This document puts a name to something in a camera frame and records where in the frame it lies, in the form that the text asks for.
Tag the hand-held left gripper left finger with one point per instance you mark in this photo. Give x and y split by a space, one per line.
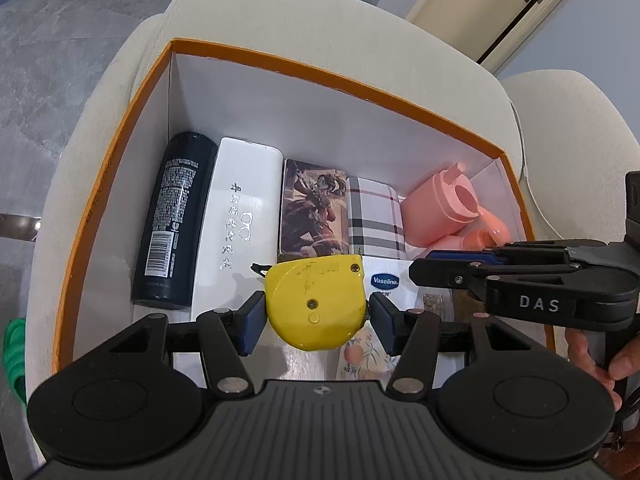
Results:
252 322

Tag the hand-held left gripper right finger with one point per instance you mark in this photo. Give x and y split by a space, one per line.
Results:
385 325

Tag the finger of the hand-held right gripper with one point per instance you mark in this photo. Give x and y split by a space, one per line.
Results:
445 274
460 255

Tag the floral packet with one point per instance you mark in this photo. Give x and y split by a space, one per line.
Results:
362 355

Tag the white lotion tube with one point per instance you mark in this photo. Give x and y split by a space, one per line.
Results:
385 281

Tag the pink bottle with spout lid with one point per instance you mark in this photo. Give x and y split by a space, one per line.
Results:
440 210

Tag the yellow tape measure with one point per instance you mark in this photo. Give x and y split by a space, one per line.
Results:
315 300

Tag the plaid case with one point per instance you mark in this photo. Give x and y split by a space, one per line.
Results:
375 220

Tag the white glasses case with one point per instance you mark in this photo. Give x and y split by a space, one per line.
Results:
240 210

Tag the illustrated card box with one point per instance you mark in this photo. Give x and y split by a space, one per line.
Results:
315 210

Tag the dark spray can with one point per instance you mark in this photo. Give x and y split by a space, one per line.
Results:
167 220

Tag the orange cardboard box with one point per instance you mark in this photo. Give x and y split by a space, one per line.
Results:
300 110

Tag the person's right hand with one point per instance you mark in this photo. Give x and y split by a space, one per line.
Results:
580 355

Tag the grey fabric cushion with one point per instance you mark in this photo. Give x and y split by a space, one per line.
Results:
523 165

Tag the green ribbed object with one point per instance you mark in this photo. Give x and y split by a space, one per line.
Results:
12 355

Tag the beige door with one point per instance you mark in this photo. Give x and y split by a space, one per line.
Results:
500 0

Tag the beige fabric sofa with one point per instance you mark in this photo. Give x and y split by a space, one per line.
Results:
300 25

